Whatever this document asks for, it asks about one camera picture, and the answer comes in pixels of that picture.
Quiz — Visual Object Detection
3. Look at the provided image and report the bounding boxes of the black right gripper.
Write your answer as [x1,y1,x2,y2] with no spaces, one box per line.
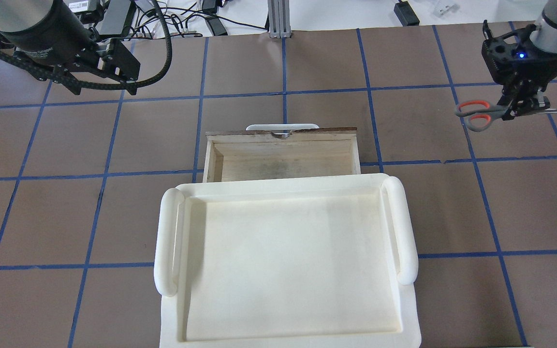
[482,21,557,121]

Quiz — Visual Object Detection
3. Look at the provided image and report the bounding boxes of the grey orange handled scissors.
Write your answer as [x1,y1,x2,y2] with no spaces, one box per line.
[454,101,557,132]

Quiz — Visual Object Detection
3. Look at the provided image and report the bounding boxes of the light wooden drawer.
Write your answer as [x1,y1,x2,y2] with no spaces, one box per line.
[203,127,362,183]

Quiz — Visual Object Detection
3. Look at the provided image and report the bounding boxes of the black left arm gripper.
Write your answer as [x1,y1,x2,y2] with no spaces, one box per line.
[13,38,141,85]

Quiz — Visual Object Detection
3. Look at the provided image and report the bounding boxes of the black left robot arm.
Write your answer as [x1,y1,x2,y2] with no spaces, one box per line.
[0,0,494,97]

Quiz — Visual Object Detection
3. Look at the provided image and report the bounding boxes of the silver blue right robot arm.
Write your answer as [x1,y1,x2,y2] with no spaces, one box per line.
[482,0,557,120]

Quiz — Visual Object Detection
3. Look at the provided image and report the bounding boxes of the black power adapter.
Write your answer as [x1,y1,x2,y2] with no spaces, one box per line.
[393,0,420,27]

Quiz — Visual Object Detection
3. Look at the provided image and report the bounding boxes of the cream plastic tray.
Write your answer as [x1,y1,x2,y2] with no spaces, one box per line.
[153,174,422,348]

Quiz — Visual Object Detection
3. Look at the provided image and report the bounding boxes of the brown paper table mat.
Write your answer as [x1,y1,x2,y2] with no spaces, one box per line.
[0,24,557,348]

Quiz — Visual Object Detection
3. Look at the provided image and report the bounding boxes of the white drawer handle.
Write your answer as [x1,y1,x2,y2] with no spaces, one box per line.
[245,123,319,132]

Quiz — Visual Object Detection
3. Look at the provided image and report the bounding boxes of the aluminium frame post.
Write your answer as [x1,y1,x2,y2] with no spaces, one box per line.
[267,0,292,38]

